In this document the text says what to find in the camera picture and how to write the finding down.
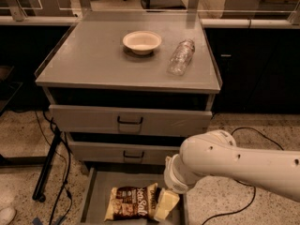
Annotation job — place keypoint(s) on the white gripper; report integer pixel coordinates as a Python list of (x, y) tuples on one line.
[(173, 181)]

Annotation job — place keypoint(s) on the brown chip bag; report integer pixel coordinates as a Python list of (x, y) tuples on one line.
[(132, 203)]

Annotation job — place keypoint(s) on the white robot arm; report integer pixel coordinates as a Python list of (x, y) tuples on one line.
[(215, 153)]

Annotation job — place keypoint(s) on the grey open bottom drawer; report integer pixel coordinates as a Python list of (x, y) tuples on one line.
[(102, 179)]

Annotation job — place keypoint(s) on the grey middle drawer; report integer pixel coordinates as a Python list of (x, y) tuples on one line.
[(122, 148)]

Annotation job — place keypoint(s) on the grey drawer cabinet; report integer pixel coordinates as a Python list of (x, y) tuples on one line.
[(94, 68)]

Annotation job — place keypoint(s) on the grey top drawer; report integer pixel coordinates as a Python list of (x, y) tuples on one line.
[(112, 120)]

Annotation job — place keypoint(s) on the black table leg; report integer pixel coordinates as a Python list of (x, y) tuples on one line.
[(38, 194)]

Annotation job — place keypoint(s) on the clear plastic water bottle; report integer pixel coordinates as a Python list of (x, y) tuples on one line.
[(181, 57)]

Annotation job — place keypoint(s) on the white paper bowl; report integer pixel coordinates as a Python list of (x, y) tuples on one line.
[(142, 42)]

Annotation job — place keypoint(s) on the white shoe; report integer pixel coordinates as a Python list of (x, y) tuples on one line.
[(7, 215)]

